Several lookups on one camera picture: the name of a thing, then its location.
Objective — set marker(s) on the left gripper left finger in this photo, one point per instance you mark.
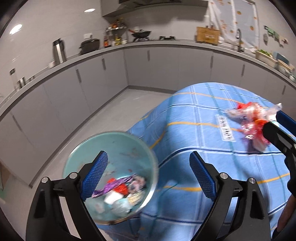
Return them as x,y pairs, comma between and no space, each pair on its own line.
46,219

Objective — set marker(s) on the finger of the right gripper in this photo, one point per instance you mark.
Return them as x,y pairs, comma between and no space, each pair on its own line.
277,137
286,121

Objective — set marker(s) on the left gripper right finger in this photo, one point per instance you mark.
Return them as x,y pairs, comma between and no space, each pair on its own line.
238,211

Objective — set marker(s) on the red orange plastic wrapper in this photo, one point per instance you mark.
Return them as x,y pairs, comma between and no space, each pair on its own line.
253,119

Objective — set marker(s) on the clear plastic bag red print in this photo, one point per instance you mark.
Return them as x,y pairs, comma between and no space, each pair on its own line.
270,114

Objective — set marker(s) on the white teal plastic packet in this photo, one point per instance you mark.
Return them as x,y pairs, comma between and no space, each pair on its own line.
121,207

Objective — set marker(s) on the purple foil wrapper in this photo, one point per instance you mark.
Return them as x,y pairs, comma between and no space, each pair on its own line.
117,185

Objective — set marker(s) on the white sponge block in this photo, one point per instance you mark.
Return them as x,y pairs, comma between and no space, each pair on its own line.
112,197

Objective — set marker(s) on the teal round trash bin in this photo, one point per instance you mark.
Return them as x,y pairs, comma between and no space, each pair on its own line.
127,155

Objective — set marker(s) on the dark kitchen faucet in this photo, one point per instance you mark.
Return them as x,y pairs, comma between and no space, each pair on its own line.
239,38

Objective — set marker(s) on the white lidded bowl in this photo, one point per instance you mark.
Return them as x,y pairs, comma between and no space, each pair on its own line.
284,68

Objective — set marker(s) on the white basin with greens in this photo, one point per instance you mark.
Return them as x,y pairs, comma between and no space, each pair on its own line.
266,58

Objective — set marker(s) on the hanging green cloths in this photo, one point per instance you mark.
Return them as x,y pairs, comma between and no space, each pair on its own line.
276,36

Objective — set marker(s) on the blue plaid tablecloth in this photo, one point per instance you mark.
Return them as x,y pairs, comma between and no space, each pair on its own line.
195,119

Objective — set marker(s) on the grey base cabinets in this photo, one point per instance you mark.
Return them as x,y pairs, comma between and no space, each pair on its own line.
39,117

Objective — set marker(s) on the white orange print curtain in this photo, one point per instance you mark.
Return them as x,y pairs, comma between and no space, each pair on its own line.
227,16

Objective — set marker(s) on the gas stove burner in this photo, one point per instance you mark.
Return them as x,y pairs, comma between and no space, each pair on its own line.
161,38

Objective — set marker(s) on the steel thermos kettle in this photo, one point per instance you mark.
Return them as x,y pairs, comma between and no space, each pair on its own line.
59,53

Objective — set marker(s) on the black wok pan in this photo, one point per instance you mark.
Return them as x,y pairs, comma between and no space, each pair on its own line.
140,34

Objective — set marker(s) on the black rice cooker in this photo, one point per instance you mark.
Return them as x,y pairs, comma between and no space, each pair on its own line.
88,46

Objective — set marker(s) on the spice rack with bottles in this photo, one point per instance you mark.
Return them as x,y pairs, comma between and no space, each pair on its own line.
115,34

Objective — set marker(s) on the grey upper cabinets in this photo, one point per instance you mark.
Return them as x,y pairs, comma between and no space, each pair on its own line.
111,8

